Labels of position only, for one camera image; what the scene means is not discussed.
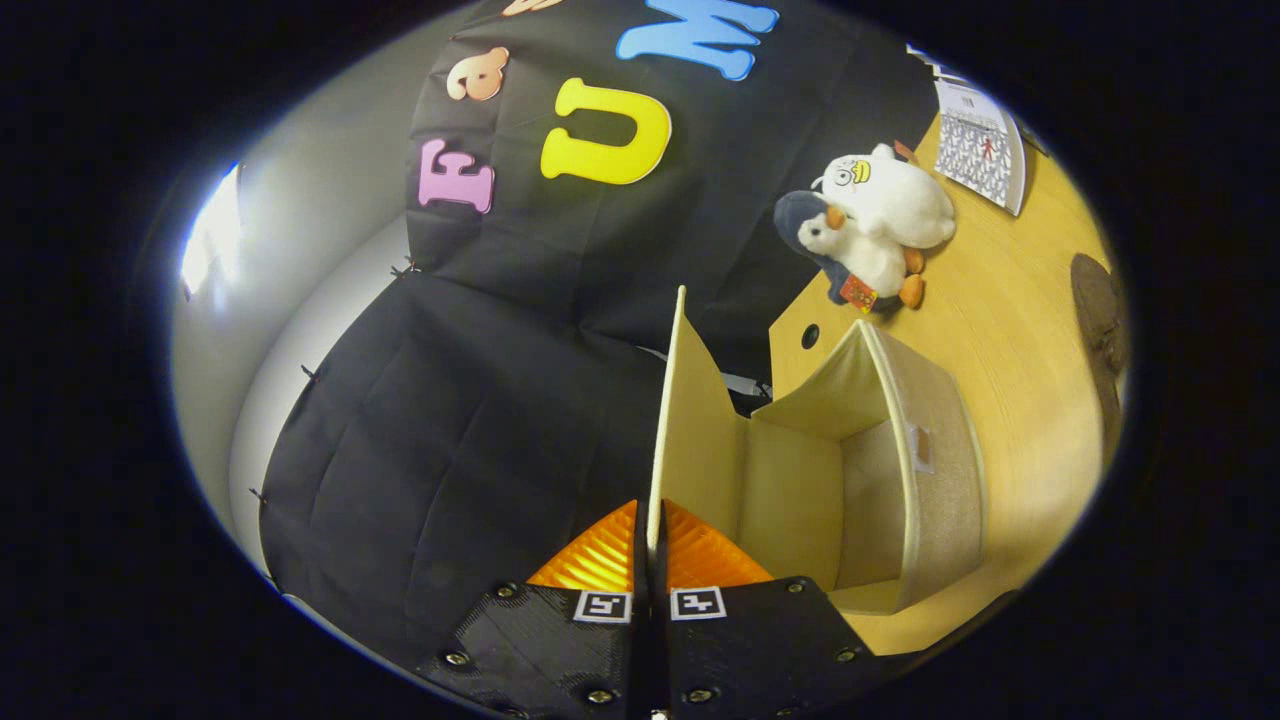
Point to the patterned cover book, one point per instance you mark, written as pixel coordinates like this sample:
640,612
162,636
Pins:
985,150

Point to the white duck plush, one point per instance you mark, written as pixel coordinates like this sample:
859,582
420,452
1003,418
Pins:
900,200

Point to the grey white penguin plush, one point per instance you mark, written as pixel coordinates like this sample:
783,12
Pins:
860,260

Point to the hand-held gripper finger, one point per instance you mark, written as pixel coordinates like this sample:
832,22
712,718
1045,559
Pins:
663,580
640,580

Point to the beige fabric storage box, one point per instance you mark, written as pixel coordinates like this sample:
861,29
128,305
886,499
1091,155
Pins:
900,480

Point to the brown fuzzy shoe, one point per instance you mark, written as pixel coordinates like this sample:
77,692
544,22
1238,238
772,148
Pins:
1100,305

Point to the black backdrop cloth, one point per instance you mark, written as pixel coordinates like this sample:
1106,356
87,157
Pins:
470,400

